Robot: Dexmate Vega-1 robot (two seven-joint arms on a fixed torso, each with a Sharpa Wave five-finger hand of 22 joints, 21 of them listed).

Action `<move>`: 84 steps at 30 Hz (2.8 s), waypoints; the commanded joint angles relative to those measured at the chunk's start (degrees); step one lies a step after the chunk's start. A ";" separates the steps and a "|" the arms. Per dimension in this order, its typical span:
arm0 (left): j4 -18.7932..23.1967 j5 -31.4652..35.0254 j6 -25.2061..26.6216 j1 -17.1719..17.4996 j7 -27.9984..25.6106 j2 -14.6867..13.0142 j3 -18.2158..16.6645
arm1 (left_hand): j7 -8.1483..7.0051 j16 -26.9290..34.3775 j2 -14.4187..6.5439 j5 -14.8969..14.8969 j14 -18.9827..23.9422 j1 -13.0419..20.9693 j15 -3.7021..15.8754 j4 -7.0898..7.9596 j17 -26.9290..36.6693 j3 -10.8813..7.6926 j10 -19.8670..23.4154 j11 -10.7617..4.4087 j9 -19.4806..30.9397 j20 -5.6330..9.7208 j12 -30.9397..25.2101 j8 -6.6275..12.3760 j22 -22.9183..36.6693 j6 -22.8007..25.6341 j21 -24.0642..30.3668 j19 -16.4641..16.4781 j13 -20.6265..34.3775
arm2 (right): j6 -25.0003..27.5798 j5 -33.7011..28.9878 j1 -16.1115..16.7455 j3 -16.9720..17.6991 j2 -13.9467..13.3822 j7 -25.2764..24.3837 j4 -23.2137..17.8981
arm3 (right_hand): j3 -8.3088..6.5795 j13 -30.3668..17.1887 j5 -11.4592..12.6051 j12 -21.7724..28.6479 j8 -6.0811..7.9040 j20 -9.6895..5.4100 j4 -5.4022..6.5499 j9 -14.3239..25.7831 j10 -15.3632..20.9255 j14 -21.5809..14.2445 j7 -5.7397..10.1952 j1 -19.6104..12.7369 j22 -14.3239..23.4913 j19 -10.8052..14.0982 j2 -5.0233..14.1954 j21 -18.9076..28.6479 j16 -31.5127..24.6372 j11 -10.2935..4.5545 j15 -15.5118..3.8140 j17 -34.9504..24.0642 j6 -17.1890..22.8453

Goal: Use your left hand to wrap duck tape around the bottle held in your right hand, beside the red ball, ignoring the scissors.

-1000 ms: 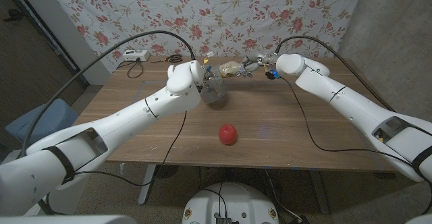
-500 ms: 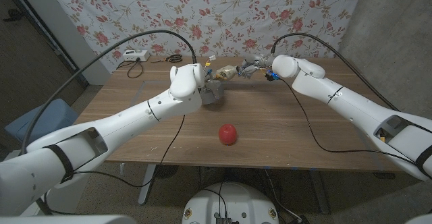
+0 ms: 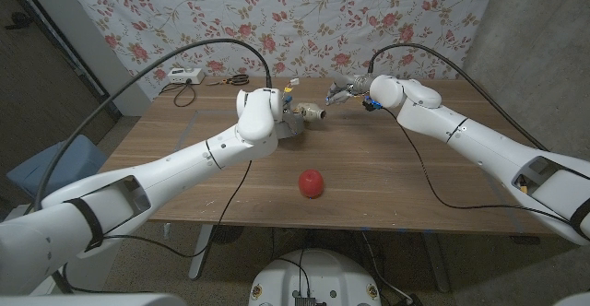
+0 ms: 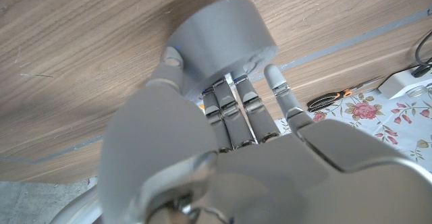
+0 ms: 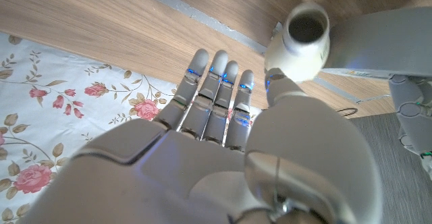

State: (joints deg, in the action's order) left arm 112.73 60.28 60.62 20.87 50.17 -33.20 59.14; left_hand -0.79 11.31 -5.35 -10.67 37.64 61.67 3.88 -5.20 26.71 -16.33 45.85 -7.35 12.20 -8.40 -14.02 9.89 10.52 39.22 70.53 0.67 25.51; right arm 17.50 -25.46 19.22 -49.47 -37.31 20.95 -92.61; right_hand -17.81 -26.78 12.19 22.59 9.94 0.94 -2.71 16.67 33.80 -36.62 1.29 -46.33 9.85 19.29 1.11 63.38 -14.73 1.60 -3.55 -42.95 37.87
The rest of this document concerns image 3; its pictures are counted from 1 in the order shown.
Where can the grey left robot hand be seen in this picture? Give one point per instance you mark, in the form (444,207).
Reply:
(283,121)

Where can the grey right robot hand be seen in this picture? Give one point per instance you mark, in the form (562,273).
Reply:
(352,85)

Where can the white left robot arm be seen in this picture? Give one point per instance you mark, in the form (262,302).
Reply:
(161,177)

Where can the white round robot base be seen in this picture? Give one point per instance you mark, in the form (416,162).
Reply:
(322,274)

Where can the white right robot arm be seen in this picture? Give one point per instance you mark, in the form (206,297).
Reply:
(484,144)

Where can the red apple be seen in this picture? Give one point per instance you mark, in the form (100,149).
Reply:
(311,184)

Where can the floral backdrop cloth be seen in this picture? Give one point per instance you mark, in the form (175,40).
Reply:
(299,11)

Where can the white power strip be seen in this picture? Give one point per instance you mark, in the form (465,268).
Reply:
(186,76)

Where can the dark round floor object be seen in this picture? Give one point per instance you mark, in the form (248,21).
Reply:
(228,234)

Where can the grey metal table leg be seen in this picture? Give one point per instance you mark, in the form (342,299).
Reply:
(200,250)
(435,260)

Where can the blue plastic container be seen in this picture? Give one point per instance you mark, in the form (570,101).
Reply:
(78,154)

